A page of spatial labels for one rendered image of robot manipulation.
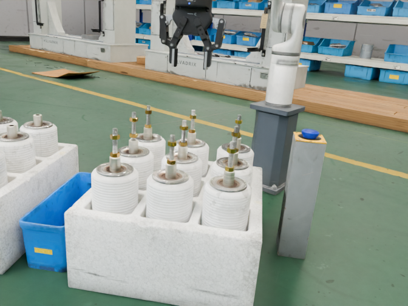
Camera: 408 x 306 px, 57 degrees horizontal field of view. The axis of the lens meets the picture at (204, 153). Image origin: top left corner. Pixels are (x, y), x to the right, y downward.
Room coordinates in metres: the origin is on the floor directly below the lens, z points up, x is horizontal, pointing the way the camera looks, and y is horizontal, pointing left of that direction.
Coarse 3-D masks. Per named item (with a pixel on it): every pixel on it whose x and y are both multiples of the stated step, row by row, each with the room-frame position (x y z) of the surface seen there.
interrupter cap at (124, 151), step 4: (120, 148) 0.84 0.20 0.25; (124, 148) 0.85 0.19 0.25; (128, 148) 0.85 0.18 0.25; (140, 148) 0.86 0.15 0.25; (144, 148) 0.86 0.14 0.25; (120, 152) 0.82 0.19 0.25; (124, 152) 0.82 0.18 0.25; (128, 152) 0.83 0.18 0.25; (140, 152) 0.83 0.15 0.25; (144, 152) 0.83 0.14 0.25; (148, 152) 0.83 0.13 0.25; (124, 156) 0.80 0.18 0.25; (128, 156) 0.80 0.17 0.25; (132, 156) 0.80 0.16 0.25; (136, 156) 0.80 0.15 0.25; (140, 156) 0.80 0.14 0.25
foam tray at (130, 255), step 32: (256, 192) 0.81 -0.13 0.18; (96, 224) 0.64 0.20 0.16; (128, 224) 0.63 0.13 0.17; (160, 224) 0.63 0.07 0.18; (192, 224) 0.64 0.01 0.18; (256, 224) 0.66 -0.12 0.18; (96, 256) 0.64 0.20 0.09; (128, 256) 0.63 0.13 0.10; (160, 256) 0.63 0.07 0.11; (192, 256) 0.62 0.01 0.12; (224, 256) 0.61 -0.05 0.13; (256, 256) 0.60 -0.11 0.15; (96, 288) 0.64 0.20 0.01; (128, 288) 0.63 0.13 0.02; (160, 288) 0.63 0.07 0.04; (192, 288) 0.62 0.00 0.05; (224, 288) 0.61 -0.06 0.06
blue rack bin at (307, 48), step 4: (304, 36) 6.12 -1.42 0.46; (304, 40) 6.12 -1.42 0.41; (308, 40) 6.08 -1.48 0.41; (312, 40) 6.04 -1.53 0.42; (316, 40) 6.00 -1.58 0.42; (320, 40) 5.72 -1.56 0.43; (316, 44) 5.64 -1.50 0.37; (304, 48) 5.60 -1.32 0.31; (308, 48) 5.57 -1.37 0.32; (312, 48) 5.54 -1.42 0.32; (316, 48) 5.67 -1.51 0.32; (308, 52) 5.57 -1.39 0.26; (312, 52) 5.58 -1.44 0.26; (316, 52) 5.71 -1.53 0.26
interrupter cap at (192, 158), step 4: (176, 152) 0.85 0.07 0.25; (188, 152) 0.85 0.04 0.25; (168, 156) 0.82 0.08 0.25; (176, 156) 0.83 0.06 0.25; (188, 156) 0.83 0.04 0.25; (192, 156) 0.83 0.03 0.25; (196, 156) 0.83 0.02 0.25; (176, 160) 0.79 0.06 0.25; (180, 160) 0.79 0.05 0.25; (184, 160) 0.80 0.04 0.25; (188, 160) 0.80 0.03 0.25; (192, 160) 0.80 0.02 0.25; (196, 160) 0.80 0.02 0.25
